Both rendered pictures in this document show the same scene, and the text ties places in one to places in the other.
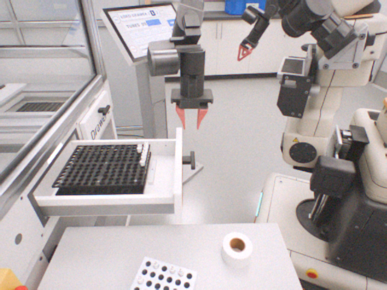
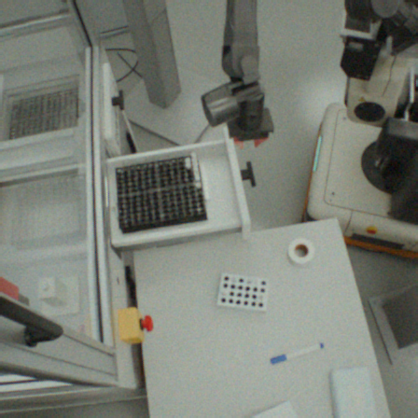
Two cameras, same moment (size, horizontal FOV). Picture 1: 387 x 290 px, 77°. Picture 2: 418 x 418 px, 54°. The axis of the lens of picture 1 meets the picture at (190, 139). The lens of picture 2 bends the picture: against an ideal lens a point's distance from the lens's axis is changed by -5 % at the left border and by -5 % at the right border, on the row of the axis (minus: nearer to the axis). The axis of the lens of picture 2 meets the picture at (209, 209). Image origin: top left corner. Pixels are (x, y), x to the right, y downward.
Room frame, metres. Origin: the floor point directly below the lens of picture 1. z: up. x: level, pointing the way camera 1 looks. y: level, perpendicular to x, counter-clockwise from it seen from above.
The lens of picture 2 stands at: (-0.01, 0.11, 1.87)
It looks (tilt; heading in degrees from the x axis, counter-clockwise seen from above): 65 degrees down; 0
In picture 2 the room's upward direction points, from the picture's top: 8 degrees counter-clockwise
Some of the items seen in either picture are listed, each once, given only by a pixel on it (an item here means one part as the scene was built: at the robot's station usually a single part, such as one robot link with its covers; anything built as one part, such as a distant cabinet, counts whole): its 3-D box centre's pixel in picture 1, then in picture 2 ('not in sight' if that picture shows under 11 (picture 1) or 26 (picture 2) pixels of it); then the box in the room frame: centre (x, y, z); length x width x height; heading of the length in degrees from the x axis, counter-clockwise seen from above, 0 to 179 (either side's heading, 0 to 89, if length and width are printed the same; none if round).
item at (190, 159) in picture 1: (188, 160); (246, 174); (0.53, 0.00, 0.91); 0.07 x 0.04 x 0.01; 1
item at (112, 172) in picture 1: (108, 171); (160, 195); (0.52, 0.23, 0.87); 0.22 x 0.18 x 0.06; 91
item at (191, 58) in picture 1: (190, 60); (247, 99); (0.56, 0.00, 1.17); 0.07 x 0.06 x 0.07; 109
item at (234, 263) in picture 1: (236, 249); (300, 253); (0.34, -0.11, 0.78); 0.07 x 0.07 x 0.04
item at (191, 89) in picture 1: (191, 86); (249, 116); (0.56, 0.00, 1.11); 0.10 x 0.07 x 0.07; 91
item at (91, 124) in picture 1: (98, 117); (111, 109); (0.83, 0.36, 0.87); 0.29 x 0.02 x 0.11; 1
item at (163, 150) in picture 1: (105, 173); (158, 197); (0.52, 0.24, 0.86); 0.40 x 0.26 x 0.06; 91
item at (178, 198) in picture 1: (179, 168); (236, 182); (0.53, 0.03, 0.87); 0.29 x 0.02 x 0.11; 1
